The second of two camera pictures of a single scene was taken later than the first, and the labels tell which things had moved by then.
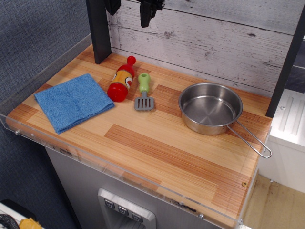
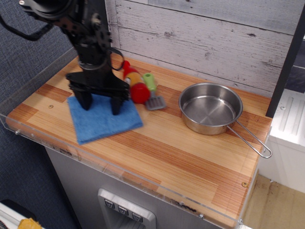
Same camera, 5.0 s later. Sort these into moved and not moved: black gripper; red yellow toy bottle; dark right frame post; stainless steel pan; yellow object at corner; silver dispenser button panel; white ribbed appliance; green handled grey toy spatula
Moved: red yellow toy bottle; black gripper; green handled grey toy spatula
Not moved: silver dispenser button panel; white ribbed appliance; stainless steel pan; dark right frame post; yellow object at corner
